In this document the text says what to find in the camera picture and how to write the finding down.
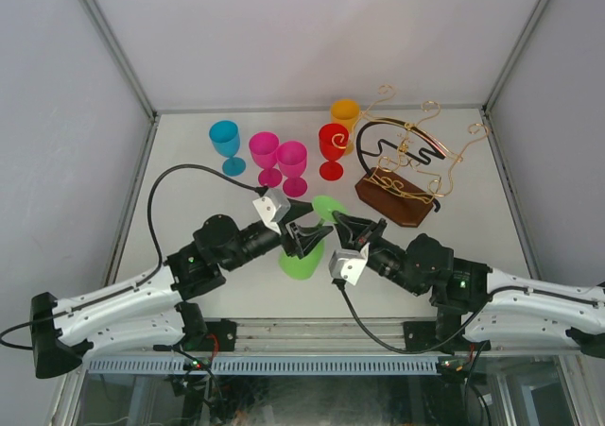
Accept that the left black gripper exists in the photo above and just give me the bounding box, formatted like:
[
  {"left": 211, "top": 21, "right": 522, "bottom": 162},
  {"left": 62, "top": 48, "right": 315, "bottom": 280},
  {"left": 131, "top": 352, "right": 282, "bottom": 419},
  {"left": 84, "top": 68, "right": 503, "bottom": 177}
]
[{"left": 221, "top": 197, "right": 333, "bottom": 273}]

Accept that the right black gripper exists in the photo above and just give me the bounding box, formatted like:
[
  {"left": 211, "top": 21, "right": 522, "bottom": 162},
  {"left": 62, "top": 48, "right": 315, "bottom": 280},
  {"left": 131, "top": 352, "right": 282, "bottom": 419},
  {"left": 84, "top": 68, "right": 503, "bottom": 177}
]
[{"left": 331, "top": 213, "right": 424, "bottom": 298}]

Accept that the green plastic wine glass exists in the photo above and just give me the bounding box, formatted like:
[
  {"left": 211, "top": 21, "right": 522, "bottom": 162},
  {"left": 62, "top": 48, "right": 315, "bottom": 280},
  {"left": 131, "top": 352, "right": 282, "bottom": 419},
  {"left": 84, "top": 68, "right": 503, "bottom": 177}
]
[{"left": 278, "top": 196, "right": 347, "bottom": 281}]

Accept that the pink wine glass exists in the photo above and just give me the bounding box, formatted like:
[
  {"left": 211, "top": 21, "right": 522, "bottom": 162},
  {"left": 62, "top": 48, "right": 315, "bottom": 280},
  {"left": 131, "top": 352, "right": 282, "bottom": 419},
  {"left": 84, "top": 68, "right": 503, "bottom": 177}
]
[
  {"left": 249, "top": 131, "right": 283, "bottom": 188},
  {"left": 276, "top": 141, "right": 307, "bottom": 197}
]

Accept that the gold wire wine glass rack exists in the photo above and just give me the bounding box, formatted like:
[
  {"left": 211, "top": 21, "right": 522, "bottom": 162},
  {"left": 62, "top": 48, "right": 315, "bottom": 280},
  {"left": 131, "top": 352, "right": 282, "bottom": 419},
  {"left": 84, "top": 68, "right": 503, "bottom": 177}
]
[{"left": 350, "top": 84, "right": 491, "bottom": 228}]

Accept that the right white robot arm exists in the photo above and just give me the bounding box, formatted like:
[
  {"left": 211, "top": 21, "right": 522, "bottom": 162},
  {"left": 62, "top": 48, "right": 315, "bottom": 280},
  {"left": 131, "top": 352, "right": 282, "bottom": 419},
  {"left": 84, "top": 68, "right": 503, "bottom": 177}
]
[{"left": 330, "top": 212, "right": 604, "bottom": 358}]

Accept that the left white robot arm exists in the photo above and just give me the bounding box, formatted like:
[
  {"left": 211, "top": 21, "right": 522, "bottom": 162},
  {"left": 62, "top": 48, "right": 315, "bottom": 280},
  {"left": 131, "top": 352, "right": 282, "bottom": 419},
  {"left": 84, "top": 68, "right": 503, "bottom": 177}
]
[{"left": 30, "top": 196, "right": 332, "bottom": 379}]

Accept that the red plastic wine glass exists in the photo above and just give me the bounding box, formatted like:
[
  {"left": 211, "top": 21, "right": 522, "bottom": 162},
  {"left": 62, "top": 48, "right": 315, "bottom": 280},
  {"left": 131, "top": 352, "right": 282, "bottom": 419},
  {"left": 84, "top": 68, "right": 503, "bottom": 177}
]
[{"left": 319, "top": 123, "right": 349, "bottom": 181}]

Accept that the blue plastic wine glass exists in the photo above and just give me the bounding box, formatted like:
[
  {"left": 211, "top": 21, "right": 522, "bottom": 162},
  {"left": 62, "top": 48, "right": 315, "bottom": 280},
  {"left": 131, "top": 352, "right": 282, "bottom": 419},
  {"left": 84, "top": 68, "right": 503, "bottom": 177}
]
[{"left": 209, "top": 120, "right": 246, "bottom": 177}]

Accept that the orange plastic wine glass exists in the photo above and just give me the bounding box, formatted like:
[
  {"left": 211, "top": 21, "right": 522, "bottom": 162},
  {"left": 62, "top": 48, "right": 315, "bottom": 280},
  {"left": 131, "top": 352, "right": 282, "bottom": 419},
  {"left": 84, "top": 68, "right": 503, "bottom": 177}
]
[{"left": 330, "top": 98, "right": 360, "bottom": 156}]

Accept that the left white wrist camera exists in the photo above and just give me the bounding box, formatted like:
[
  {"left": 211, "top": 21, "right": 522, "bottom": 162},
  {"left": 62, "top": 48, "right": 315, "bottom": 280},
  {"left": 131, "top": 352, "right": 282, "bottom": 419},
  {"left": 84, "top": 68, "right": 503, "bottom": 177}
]
[{"left": 252, "top": 188, "right": 290, "bottom": 234}]

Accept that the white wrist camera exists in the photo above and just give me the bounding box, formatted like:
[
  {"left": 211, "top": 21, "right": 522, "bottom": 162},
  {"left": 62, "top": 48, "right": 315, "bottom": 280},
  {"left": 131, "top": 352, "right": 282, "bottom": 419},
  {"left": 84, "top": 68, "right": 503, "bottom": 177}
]
[
  {"left": 252, "top": 188, "right": 290, "bottom": 234},
  {"left": 328, "top": 244, "right": 370, "bottom": 285}
]

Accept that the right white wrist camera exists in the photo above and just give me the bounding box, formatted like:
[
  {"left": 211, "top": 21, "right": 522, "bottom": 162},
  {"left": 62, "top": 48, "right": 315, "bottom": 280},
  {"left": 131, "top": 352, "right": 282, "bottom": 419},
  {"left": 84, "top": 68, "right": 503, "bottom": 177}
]
[{"left": 328, "top": 244, "right": 370, "bottom": 285}]

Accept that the aluminium front rail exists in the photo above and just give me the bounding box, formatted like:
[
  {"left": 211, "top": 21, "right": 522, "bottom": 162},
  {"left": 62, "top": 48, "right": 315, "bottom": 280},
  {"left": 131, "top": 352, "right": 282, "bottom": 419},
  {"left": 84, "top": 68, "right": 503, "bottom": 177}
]
[{"left": 117, "top": 316, "right": 583, "bottom": 353}]

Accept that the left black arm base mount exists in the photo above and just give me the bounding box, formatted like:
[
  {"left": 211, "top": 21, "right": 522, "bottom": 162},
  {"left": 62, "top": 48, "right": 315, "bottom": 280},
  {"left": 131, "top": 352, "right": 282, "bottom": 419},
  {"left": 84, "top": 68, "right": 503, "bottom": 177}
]
[{"left": 182, "top": 318, "right": 237, "bottom": 352}]

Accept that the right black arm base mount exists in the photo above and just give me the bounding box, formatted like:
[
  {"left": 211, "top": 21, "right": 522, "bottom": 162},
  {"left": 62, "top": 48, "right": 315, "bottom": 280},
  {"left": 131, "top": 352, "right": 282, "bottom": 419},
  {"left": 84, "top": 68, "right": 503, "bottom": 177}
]
[{"left": 403, "top": 320, "right": 491, "bottom": 354}]

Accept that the left black camera cable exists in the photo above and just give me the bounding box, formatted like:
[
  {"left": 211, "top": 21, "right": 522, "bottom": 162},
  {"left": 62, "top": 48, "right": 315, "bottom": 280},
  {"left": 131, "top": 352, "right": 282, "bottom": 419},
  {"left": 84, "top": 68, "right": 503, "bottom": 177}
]
[{"left": 0, "top": 163, "right": 270, "bottom": 351}]

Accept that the grey slotted cable duct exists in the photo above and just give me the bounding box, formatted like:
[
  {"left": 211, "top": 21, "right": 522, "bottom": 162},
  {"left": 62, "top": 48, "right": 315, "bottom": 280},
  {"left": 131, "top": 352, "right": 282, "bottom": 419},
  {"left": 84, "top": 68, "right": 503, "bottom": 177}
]
[{"left": 86, "top": 355, "right": 439, "bottom": 376}]

